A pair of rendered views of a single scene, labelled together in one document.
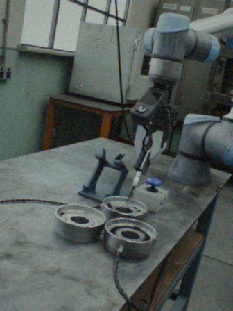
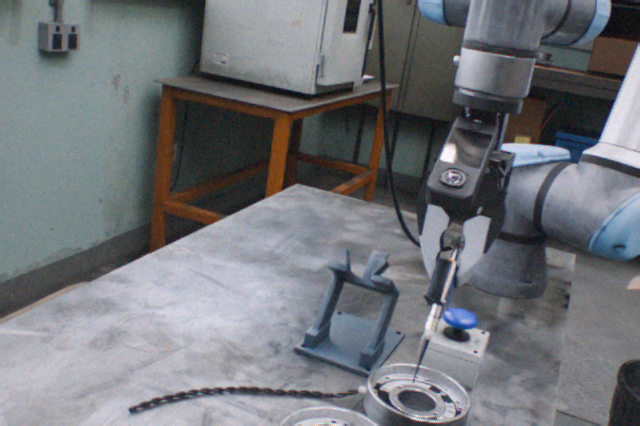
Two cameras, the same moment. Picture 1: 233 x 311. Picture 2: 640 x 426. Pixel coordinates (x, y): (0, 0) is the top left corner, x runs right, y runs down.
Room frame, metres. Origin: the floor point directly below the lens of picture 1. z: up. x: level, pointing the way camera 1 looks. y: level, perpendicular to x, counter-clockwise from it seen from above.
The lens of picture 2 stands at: (0.20, 0.13, 1.21)
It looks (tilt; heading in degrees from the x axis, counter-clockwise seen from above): 18 degrees down; 355
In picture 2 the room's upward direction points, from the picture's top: 9 degrees clockwise
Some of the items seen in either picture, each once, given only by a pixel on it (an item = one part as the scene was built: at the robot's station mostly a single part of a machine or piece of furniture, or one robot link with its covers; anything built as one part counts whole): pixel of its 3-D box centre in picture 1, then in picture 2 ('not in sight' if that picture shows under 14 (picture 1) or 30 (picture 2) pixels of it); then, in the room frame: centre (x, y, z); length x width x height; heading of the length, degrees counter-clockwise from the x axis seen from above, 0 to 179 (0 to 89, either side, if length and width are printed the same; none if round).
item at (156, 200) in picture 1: (151, 196); (453, 348); (0.93, -0.11, 0.82); 0.08 x 0.07 x 0.05; 156
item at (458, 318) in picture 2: (152, 188); (457, 331); (0.92, -0.11, 0.85); 0.04 x 0.04 x 0.05
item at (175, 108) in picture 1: (160, 102); (478, 149); (0.92, -0.08, 1.07); 0.09 x 0.08 x 0.12; 153
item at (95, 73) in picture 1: (120, 66); (300, 14); (3.37, 0.10, 1.10); 0.62 x 0.61 x 0.65; 156
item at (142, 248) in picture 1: (130, 238); not in sight; (0.67, -0.06, 0.82); 0.10 x 0.10 x 0.04
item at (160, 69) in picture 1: (164, 69); (490, 75); (0.91, -0.08, 1.15); 0.08 x 0.08 x 0.05
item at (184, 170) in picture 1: (191, 165); (505, 251); (1.24, -0.26, 0.85); 0.15 x 0.15 x 0.10
